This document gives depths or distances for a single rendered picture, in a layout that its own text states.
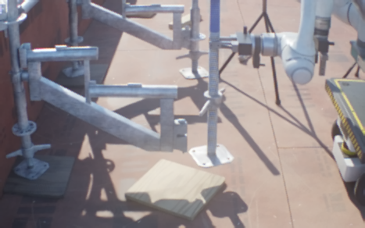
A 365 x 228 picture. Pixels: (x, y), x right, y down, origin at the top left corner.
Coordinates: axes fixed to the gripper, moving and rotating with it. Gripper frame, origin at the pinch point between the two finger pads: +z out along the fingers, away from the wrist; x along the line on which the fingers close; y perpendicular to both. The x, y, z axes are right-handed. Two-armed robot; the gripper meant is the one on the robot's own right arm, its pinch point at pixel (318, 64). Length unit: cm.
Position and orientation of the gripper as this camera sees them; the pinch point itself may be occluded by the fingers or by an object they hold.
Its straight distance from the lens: 220.7
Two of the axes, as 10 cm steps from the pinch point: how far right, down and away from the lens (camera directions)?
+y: 10.0, 0.0, 0.2
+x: -0.2, -4.7, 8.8
